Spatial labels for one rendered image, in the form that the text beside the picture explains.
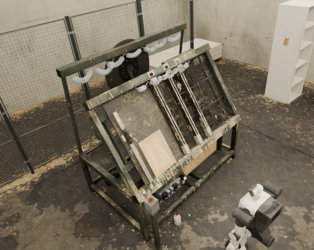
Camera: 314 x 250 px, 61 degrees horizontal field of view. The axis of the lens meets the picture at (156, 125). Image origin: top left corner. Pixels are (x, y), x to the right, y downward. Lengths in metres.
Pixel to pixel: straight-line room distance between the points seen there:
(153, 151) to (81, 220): 1.64
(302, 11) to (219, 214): 4.01
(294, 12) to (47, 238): 5.75
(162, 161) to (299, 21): 3.98
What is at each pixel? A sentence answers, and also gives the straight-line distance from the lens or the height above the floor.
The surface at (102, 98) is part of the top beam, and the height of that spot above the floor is 1.90.
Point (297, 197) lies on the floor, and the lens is 4.55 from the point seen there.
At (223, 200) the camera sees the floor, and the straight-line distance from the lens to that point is 4.26.
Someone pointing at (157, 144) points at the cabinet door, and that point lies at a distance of 3.36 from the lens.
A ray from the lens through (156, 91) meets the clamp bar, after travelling 3.43.
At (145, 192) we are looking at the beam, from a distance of 3.23.
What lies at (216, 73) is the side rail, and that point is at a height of 1.53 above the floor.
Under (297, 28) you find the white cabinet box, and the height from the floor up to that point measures 1.66.
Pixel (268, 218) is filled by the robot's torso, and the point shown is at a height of 1.35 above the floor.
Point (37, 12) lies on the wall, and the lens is 7.34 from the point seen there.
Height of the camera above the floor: 3.27
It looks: 34 degrees down
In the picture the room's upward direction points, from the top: 6 degrees counter-clockwise
